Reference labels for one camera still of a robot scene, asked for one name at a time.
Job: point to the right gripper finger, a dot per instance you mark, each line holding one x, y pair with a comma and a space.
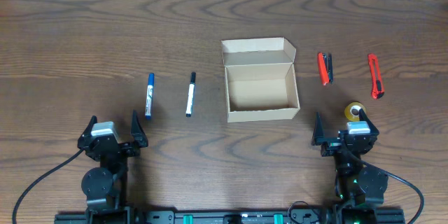
318, 135
363, 117

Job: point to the blue whiteboard marker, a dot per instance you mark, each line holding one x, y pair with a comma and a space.
149, 96

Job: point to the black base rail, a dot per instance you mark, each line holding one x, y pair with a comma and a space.
296, 215

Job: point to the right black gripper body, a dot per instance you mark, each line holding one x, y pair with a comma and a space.
350, 145

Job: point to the open cardboard box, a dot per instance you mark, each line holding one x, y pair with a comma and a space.
260, 81

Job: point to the yellow tape roll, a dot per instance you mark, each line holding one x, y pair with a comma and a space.
352, 111

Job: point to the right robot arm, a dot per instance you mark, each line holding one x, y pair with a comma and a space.
360, 187

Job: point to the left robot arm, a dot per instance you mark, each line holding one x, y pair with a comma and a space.
105, 186

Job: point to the red utility knife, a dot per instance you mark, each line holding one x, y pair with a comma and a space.
377, 83

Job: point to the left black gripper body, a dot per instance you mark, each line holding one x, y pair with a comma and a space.
105, 148

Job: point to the black whiteboard marker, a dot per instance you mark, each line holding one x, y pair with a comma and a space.
191, 92

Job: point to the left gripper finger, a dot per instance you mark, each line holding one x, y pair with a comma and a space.
136, 129
88, 129

